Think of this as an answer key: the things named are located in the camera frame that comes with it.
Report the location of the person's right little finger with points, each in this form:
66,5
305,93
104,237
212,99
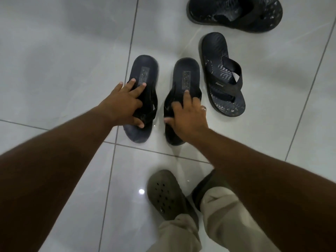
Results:
203,109

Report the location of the patterned black flip-flop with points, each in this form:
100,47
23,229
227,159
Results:
214,49
207,9

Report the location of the person's left thumb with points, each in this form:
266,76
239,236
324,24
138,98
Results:
137,122

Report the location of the person's right thumb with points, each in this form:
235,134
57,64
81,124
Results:
170,120

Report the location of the person's left hand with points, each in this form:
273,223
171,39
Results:
120,104

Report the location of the person's right hand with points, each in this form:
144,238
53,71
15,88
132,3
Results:
189,120

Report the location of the olive green clog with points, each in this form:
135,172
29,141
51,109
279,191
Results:
165,194
206,185

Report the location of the person's left forearm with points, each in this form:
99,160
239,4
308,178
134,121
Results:
49,165

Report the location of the person's right middle finger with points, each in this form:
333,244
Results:
187,98

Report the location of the plain dark blue flip-flop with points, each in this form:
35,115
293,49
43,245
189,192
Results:
187,73
144,68

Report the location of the person's left middle finger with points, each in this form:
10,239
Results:
139,89

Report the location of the beige trousers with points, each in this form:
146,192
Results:
223,220

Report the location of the person's right forearm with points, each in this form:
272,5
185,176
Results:
270,186

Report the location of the person's left little finger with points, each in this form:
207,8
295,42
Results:
118,86

